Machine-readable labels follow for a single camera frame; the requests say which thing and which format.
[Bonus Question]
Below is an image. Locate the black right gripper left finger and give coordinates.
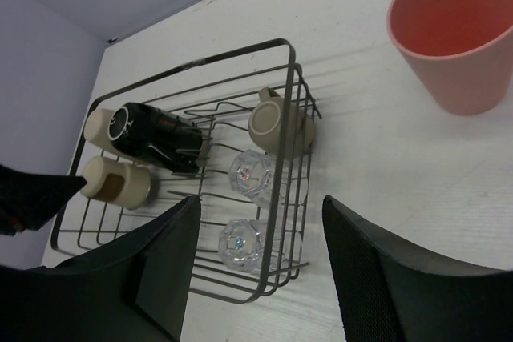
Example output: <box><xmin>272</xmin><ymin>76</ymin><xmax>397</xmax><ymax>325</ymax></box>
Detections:
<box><xmin>1</xmin><ymin>195</ymin><xmax>200</xmax><ymax>341</ymax></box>

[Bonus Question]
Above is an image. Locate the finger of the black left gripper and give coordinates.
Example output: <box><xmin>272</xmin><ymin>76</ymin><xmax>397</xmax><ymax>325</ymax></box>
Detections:
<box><xmin>1</xmin><ymin>165</ymin><xmax>87</xmax><ymax>235</ymax></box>

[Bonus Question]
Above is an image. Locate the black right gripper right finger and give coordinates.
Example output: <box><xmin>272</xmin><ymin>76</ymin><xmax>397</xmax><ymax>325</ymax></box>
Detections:
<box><xmin>322</xmin><ymin>195</ymin><xmax>512</xmax><ymax>341</ymax></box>

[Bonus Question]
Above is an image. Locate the beige tall cup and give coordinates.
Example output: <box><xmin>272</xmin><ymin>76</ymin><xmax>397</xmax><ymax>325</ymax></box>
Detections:
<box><xmin>83</xmin><ymin>108</ymin><xmax>118</xmax><ymax>154</ymax></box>

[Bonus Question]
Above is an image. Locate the cream cup brown band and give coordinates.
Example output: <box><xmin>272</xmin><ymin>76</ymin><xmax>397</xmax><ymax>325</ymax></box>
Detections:
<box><xmin>80</xmin><ymin>156</ymin><xmax>151</xmax><ymax>210</ymax></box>

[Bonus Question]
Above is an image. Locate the black mug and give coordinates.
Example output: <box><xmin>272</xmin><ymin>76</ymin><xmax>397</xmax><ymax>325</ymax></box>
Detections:
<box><xmin>107</xmin><ymin>103</ymin><xmax>204</xmax><ymax>174</ymax></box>

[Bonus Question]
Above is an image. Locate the salmon pink plastic cup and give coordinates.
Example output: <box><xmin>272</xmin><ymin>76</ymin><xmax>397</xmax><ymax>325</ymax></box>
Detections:
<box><xmin>386</xmin><ymin>0</ymin><xmax>512</xmax><ymax>115</ymax></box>

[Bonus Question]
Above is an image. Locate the clear glass lower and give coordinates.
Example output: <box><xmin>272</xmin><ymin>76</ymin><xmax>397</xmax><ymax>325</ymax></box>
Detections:
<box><xmin>218</xmin><ymin>219</ymin><xmax>303</xmax><ymax>274</ymax></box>

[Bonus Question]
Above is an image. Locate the clear glass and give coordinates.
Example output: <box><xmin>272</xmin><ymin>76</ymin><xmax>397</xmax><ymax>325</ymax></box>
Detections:
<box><xmin>218</xmin><ymin>219</ymin><xmax>303</xmax><ymax>274</ymax></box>
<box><xmin>228</xmin><ymin>149</ymin><xmax>309</xmax><ymax>209</ymax></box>

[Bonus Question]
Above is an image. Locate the clear glass upper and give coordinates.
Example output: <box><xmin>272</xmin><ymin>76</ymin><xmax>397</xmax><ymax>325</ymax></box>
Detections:
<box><xmin>228</xmin><ymin>149</ymin><xmax>309</xmax><ymax>209</ymax></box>

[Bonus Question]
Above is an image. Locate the grey beige small mug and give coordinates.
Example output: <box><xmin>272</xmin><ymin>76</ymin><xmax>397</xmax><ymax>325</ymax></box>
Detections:
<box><xmin>248</xmin><ymin>87</ymin><xmax>315</xmax><ymax>159</ymax></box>

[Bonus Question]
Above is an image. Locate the grey wire dish rack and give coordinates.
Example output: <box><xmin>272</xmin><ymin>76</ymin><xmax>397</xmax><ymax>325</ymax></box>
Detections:
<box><xmin>50</xmin><ymin>38</ymin><xmax>320</xmax><ymax>304</ymax></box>

